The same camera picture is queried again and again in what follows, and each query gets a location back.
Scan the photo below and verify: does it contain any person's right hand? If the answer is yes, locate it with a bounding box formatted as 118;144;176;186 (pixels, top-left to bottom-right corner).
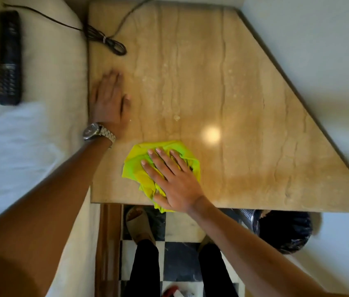
140;147;208;214

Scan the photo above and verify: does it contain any person's left hand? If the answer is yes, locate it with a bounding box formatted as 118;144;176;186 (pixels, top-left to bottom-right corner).
89;69;132;131

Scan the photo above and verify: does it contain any yellow-green cleaning cloth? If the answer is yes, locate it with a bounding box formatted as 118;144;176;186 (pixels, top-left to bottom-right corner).
121;140;201;213

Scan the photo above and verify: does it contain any person's right forearm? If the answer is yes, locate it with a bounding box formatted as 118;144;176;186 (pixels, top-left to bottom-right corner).
190;196;349;297

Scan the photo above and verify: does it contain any person's left forearm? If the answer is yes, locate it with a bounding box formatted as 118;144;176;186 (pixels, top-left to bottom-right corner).
0;135;114;297

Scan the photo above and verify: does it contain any person's left beige sandal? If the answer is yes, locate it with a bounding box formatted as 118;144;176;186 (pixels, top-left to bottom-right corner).
126;206;157;245

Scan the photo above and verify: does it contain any silver metal wristwatch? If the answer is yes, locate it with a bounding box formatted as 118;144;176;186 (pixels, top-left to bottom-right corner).
82;122;116;149

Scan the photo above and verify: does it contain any person's left leg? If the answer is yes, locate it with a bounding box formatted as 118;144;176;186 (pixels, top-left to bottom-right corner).
124;239;163;297

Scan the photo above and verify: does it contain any person's leg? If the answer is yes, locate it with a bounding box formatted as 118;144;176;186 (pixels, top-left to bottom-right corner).
124;239;163;297
197;243;234;297

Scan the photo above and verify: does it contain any person's right leg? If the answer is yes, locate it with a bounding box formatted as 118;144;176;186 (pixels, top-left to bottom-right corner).
197;243;234;297

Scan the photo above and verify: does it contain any perforated metal trash can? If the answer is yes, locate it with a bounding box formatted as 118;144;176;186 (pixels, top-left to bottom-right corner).
238;209;263;236

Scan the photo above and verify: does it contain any red and white object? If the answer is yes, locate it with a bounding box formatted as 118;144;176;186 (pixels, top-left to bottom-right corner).
165;285;197;297

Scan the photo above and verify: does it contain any black trash bag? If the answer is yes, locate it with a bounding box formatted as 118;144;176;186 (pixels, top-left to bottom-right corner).
256;210;313;255

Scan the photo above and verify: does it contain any white bed sheet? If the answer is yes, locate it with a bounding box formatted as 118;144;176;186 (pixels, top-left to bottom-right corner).
0;101;67;233

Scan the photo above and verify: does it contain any black remote control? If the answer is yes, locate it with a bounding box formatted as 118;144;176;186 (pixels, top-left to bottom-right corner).
0;10;23;106

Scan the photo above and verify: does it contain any brown wooden bed frame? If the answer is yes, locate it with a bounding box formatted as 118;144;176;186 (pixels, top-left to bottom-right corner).
95;203;123;297

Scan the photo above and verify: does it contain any black power cable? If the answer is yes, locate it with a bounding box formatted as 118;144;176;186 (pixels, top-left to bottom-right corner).
2;0;157;56

